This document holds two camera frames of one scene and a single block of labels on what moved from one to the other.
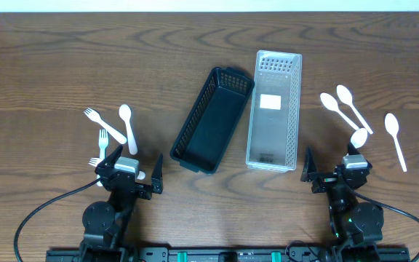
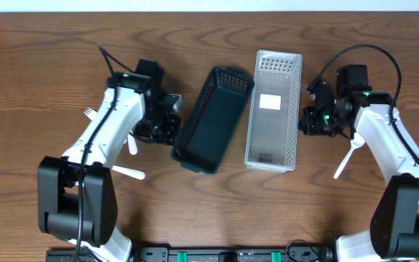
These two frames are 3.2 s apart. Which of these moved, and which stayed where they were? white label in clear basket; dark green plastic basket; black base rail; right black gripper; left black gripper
Moved: right black gripper; left black gripper
Stayed: black base rail; dark green plastic basket; white label in clear basket
